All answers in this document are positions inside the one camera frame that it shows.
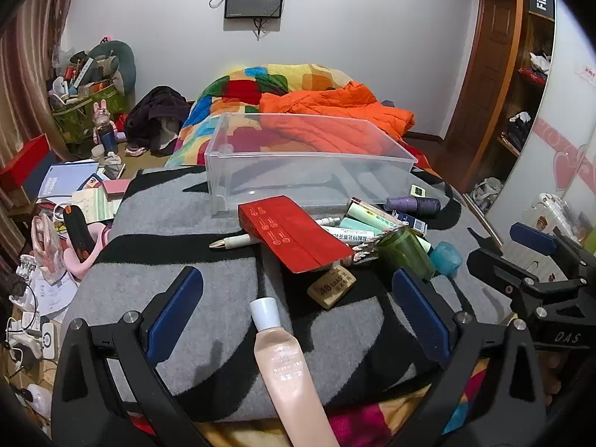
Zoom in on wooden door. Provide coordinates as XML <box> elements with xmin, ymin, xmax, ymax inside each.
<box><xmin>444</xmin><ymin>0</ymin><xmax>524</xmax><ymax>187</ymax></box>

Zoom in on purple thread spool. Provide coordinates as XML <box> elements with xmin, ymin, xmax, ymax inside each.
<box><xmin>384</xmin><ymin>197</ymin><xmax>441</xmax><ymax>217</ymax></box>

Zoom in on dark blue small box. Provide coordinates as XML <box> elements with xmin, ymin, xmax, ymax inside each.
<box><xmin>391</xmin><ymin>212</ymin><xmax>428</xmax><ymax>236</ymax></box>

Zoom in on red cardboard box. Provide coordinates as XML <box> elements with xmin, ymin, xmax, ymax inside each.
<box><xmin>0</xmin><ymin>133</ymin><xmax>51</xmax><ymax>190</ymax></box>

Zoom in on braided cord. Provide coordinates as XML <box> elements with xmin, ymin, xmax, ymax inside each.
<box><xmin>354</xmin><ymin>228</ymin><xmax>401</xmax><ymax>261</ymax></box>

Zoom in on pink tube with white cap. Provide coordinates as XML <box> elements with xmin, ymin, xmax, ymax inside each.
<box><xmin>249</xmin><ymin>297</ymin><xmax>340</xmax><ymax>447</ymax></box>

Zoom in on grey neck pillow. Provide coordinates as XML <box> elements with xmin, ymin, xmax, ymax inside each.
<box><xmin>88</xmin><ymin>41</ymin><xmax>137</xmax><ymax>94</ymax></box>

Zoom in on clear plastic storage box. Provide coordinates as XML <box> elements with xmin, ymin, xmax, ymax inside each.
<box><xmin>205</xmin><ymin>112</ymin><xmax>416</xmax><ymax>219</ymax></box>

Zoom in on white pen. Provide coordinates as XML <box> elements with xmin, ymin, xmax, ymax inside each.
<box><xmin>209</xmin><ymin>234</ymin><xmax>261</xmax><ymax>249</ymax></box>

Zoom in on black box with white letters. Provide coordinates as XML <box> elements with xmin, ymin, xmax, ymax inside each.
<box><xmin>528</xmin><ymin>0</ymin><xmax>557</xmax><ymax>22</ymax></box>

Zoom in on white printed tube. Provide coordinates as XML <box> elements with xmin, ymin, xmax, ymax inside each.
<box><xmin>321</xmin><ymin>226</ymin><xmax>370</xmax><ymax>245</ymax></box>

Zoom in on striped curtain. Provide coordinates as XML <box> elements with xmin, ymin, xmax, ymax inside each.
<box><xmin>0</xmin><ymin>0</ymin><xmax>89</xmax><ymax>252</ymax></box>

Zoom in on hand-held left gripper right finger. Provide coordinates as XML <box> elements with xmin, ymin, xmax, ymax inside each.
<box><xmin>391</xmin><ymin>267</ymin><xmax>548</xmax><ymax>447</ymax></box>

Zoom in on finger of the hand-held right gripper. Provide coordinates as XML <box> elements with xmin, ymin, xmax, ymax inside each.
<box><xmin>467</xmin><ymin>248</ymin><xmax>587</xmax><ymax>308</ymax></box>
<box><xmin>510</xmin><ymin>222</ymin><xmax>596</xmax><ymax>285</ymax></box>

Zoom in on blue notebook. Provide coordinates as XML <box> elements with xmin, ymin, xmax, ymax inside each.
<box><xmin>37</xmin><ymin>161</ymin><xmax>99</xmax><ymax>199</ymax></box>

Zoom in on pink rabbit toy bottle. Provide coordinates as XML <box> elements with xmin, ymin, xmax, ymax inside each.
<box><xmin>93</xmin><ymin>101</ymin><xmax>120</xmax><ymax>154</ymax></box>

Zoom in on person's right hand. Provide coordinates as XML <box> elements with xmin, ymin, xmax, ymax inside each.
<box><xmin>542</xmin><ymin>351</ymin><xmax>567</xmax><ymax>409</ymax></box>

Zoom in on pink handheld fan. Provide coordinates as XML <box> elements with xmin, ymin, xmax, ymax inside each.
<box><xmin>30</xmin><ymin>214</ymin><xmax>64</xmax><ymax>285</ymax></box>

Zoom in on sliding door with heart print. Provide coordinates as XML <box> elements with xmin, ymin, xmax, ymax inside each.
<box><xmin>484</xmin><ymin>9</ymin><xmax>596</xmax><ymax>252</ymax></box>

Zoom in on white power strip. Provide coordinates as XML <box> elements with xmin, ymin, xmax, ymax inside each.
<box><xmin>7</xmin><ymin>317</ymin><xmax>59</xmax><ymax>360</ymax></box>

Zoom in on wooden wardrobe shelf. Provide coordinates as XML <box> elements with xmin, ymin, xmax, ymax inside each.
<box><xmin>496</xmin><ymin>0</ymin><xmax>557</xmax><ymax>159</ymax></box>

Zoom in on pink cushion ring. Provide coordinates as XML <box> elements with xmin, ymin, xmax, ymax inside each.
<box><xmin>63</xmin><ymin>223</ymin><xmax>117</xmax><ymax>281</ymax></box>

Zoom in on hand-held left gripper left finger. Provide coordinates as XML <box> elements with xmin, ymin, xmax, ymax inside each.
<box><xmin>50</xmin><ymin>265</ymin><xmax>206</xmax><ymax>447</ymax></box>

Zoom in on green glass jar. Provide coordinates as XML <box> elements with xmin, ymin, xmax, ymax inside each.
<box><xmin>376</xmin><ymin>227</ymin><xmax>436</xmax><ymax>280</ymax></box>

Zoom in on orange puffer jacket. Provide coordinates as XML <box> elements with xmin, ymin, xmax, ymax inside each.
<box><xmin>259</xmin><ymin>81</ymin><xmax>415</xmax><ymax>150</ymax></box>

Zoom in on green storage bag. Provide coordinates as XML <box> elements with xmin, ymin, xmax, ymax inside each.
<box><xmin>51</xmin><ymin>81</ymin><xmax>129</xmax><ymax>143</ymax></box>

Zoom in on small wall monitor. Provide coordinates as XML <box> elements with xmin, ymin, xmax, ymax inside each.
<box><xmin>224</xmin><ymin>0</ymin><xmax>285</xmax><ymax>19</ymax></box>

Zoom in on black and orange tool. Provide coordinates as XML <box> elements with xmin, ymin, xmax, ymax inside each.
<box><xmin>63</xmin><ymin>205</ymin><xmax>98</xmax><ymax>264</ymax></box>

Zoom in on dark clothing pile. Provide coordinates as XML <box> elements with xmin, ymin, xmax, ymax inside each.
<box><xmin>123</xmin><ymin>86</ymin><xmax>191</xmax><ymax>154</ymax></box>

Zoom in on teal round container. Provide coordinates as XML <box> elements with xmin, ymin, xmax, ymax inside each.
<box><xmin>429</xmin><ymin>241</ymin><xmax>463</xmax><ymax>280</ymax></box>

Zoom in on green and white booklet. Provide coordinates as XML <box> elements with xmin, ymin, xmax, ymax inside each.
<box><xmin>72</xmin><ymin>188</ymin><xmax>123</xmax><ymax>224</ymax></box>

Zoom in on colourful patchwork blanket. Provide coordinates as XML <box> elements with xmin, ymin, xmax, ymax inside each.
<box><xmin>165</xmin><ymin>63</ymin><xmax>443</xmax><ymax>182</ymax></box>

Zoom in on white paper sheets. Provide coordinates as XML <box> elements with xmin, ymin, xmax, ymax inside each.
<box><xmin>35</xmin><ymin>265</ymin><xmax>78</xmax><ymax>322</ymax></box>

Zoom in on wooden block eraser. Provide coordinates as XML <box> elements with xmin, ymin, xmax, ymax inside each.
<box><xmin>307</xmin><ymin>265</ymin><xmax>357</xmax><ymax>309</ymax></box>

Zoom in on grey and black blanket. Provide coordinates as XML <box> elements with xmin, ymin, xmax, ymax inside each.
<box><xmin>70</xmin><ymin>168</ymin><xmax>513</xmax><ymax>422</ymax></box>

